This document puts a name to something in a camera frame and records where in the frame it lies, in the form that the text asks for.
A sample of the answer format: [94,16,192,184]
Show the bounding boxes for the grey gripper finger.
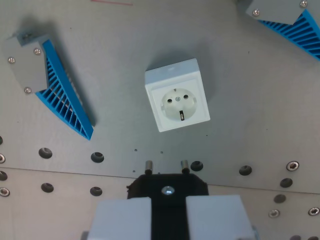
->
[185,194,256,240]
[86,196,153,240]

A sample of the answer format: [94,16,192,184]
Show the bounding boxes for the black plug with metal pins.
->
[126,159,210,240]

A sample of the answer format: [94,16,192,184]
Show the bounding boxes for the blue ribbed wedge fixture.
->
[257,9,320,61]
[34,38,95,141]

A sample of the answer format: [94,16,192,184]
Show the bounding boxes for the white wall socket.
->
[144,58,211,133]

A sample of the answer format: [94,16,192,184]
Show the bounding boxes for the grey mounting bracket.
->
[243,0,309,26]
[2,31,50,95]

